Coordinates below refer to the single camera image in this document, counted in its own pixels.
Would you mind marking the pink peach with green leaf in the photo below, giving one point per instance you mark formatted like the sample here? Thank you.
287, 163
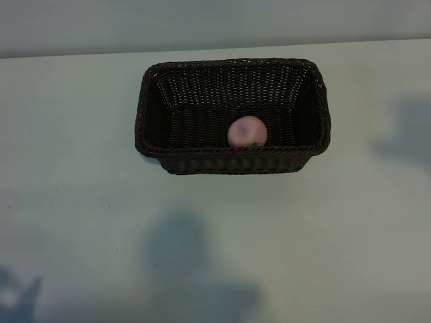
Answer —
246, 131

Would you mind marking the dark brown wicker basket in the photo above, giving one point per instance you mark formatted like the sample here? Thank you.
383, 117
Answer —
202, 101

